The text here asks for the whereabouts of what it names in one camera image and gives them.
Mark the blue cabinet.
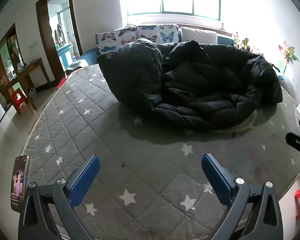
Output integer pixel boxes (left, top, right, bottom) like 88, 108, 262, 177
56, 42, 74, 72

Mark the teal sofa bench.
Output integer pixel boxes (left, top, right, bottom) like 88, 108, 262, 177
67, 34, 240, 72

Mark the colourful pinwheel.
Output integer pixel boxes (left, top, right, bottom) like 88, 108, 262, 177
278, 41, 299, 74

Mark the wooden bookshelf with items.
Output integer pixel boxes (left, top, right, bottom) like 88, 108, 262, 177
0, 22, 27, 120

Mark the dark wooden table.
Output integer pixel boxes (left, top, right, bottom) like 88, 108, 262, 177
4, 57, 50, 115

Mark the smartphone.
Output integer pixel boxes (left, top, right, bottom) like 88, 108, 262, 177
10, 155, 30, 212

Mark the black down jacket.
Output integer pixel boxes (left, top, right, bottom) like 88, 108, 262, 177
97, 38, 283, 131

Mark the grey star quilted mat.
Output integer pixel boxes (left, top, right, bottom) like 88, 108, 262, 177
20, 64, 300, 240

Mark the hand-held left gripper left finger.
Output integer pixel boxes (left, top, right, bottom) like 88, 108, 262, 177
18, 154, 100, 240

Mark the panda plush toy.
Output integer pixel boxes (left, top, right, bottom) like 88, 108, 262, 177
232, 32, 241, 49

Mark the butterfly print cushion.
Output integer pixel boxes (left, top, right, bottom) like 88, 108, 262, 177
95, 27, 138, 57
136, 24, 179, 44

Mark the patterned cloth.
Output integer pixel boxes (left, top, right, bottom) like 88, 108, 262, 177
67, 59, 88, 71

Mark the dark wooden door frame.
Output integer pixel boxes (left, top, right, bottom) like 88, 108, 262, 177
36, 0, 83, 78

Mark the white cushion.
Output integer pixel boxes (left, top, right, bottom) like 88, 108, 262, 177
180, 27, 218, 46

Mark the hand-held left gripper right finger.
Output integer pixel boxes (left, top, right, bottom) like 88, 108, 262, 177
201, 153, 283, 240

